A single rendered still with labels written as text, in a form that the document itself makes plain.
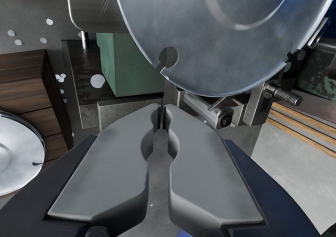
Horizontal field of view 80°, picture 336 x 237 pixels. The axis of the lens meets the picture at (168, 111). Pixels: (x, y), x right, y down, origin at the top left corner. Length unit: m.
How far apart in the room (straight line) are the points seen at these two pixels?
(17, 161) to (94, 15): 0.63
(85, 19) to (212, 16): 0.12
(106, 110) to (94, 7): 0.22
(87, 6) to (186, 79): 0.12
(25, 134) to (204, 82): 0.57
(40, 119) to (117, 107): 0.37
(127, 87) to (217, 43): 0.18
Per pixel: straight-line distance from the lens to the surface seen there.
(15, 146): 0.73
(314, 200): 1.91
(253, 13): 0.26
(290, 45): 0.34
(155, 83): 0.38
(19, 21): 0.98
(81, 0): 0.19
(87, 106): 0.39
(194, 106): 0.31
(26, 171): 0.79
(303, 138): 1.43
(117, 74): 0.35
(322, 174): 1.79
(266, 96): 0.39
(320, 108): 0.62
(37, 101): 0.68
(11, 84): 0.67
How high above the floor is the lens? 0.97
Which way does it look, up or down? 51 degrees down
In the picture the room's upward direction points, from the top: 137 degrees clockwise
